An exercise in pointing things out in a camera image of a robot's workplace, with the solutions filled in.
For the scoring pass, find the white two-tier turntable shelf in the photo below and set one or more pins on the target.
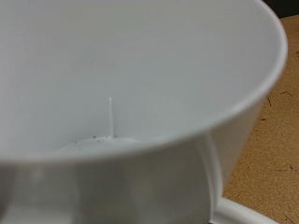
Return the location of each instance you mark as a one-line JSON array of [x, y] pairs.
[[236, 213]]

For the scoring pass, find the dark grey partition panel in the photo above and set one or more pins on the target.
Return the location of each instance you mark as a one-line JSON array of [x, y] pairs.
[[280, 7]]

